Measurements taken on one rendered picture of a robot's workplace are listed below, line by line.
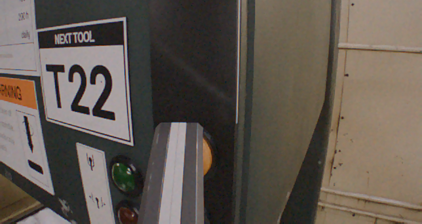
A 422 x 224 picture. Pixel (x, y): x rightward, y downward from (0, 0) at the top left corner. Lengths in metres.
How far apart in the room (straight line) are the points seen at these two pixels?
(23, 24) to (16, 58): 0.03
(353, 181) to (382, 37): 0.62
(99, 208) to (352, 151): 1.10
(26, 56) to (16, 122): 0.08
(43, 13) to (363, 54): 1.07
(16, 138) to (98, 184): 0.13
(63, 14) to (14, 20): 0.08
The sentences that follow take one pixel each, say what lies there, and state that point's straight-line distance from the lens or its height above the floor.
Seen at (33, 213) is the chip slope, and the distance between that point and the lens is 1.68.
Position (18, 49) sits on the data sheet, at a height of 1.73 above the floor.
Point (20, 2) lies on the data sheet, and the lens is 0.25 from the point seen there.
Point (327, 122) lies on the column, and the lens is 0.81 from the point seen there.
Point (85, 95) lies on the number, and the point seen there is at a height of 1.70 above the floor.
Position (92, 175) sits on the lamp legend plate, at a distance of 0.19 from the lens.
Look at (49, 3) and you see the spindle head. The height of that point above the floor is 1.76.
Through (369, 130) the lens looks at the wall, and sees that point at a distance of 1.18.
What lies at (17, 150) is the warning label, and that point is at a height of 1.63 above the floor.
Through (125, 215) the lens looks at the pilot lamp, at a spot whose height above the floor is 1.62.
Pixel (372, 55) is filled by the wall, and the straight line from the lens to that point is 1.13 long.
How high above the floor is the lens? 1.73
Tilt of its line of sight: 13 degrees down
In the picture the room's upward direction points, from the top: straight up
